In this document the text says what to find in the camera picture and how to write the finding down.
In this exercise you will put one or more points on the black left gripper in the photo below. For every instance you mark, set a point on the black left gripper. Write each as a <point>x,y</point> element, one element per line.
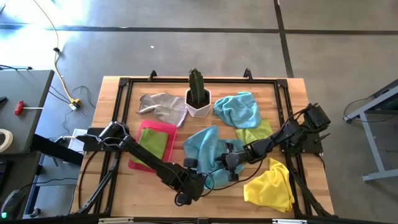
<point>192,185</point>

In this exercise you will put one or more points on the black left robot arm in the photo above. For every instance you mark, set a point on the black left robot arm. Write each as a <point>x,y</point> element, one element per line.
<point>146,157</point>

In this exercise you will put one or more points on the green microfiber towel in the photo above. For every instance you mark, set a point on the green microfiber towel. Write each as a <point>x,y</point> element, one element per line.
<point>255,132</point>
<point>152,143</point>

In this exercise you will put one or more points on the white box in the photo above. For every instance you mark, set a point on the white box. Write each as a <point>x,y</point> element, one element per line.
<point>73,144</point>

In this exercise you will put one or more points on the teal microfiber towel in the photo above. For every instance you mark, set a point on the teal microfiber towel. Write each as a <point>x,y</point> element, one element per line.
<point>202,146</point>

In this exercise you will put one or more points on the yellow microfiber towel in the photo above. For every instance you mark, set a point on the yellow microfiber towel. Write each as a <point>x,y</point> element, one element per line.
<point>270,189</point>

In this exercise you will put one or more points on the silver aluminium bracket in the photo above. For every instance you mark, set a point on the silver aluminium bracket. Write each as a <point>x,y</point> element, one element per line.
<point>289,221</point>
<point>115,221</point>

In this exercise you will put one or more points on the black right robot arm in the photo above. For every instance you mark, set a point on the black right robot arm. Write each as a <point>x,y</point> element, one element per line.
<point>280,137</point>

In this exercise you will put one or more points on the green cactus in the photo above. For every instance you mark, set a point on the green cactus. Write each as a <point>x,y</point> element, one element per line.
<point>196,87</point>

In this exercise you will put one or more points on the grey microfiber towel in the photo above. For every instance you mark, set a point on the grey microfiber towel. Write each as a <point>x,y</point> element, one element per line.
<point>164,107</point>

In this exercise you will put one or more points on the grey metal table frame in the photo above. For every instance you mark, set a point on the grey metal table frame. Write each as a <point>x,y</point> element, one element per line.
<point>370,143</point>

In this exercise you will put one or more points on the light blue microfiber towel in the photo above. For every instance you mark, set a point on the light blue microfiber towel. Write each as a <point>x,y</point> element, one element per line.
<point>237,109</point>

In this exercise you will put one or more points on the black computer mouse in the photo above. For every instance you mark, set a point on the black computer mouse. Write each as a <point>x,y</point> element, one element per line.
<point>14,202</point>

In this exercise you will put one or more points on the beige tape roll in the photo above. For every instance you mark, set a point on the beige tape roll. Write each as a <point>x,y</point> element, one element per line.
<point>10,137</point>

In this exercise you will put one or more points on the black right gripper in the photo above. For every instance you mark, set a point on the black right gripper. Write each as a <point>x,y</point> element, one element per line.
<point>233,160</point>

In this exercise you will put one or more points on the black support beam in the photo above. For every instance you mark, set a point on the black support beam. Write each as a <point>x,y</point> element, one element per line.
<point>53,149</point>

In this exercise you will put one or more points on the pink plastic bin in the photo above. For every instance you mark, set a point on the pink plastic bin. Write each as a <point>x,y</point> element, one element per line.
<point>172,137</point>

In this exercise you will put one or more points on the black aluminium table frame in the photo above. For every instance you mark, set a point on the black aluminium table frame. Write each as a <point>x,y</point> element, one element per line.
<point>233,80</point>

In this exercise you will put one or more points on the grey side table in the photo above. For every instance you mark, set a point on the grey side table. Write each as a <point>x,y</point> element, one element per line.
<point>28,93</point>

